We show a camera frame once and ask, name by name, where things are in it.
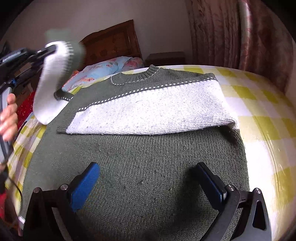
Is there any green and white knit sweater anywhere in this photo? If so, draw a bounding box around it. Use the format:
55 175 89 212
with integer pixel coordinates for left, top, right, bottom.
22 30 249 240

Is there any dark wooden nightstand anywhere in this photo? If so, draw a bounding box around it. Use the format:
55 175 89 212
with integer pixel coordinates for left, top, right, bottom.
144 52 187 67

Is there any person's left hand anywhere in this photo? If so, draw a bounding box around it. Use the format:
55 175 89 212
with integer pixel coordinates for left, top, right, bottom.
0 93 18 142

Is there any light blue floral quilt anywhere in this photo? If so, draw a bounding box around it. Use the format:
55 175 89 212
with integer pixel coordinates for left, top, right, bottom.
62 56 144 92

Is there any dark wooden headboard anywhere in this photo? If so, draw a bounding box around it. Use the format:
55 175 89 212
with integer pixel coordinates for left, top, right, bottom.
80 20 142 70

